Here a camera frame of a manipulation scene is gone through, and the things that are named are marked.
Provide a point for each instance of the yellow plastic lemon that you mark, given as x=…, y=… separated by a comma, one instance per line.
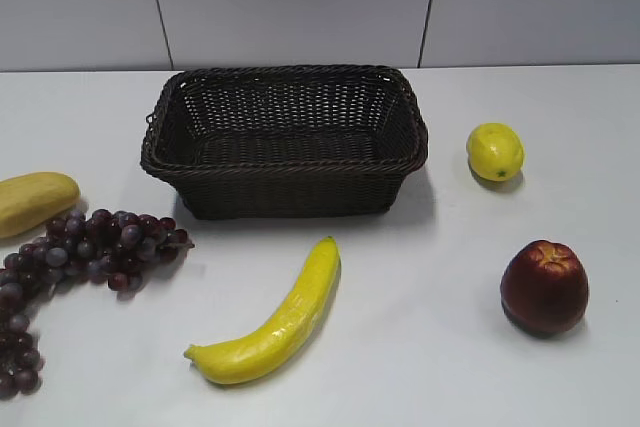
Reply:
x=495, y=152

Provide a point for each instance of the purple plastic grape bunch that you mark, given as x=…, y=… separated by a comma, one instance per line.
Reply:
x=114, y=249

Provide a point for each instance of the dark woven wicker basket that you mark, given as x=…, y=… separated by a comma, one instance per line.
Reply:
x=302, y=141

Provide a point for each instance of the red plastic apple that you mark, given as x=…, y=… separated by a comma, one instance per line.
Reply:
x=545, y=289

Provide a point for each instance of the yellow plastic banana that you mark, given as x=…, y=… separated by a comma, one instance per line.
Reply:
x=264, y=350

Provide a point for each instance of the yellow plastic mango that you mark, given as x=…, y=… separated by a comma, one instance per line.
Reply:
x=31, y=199

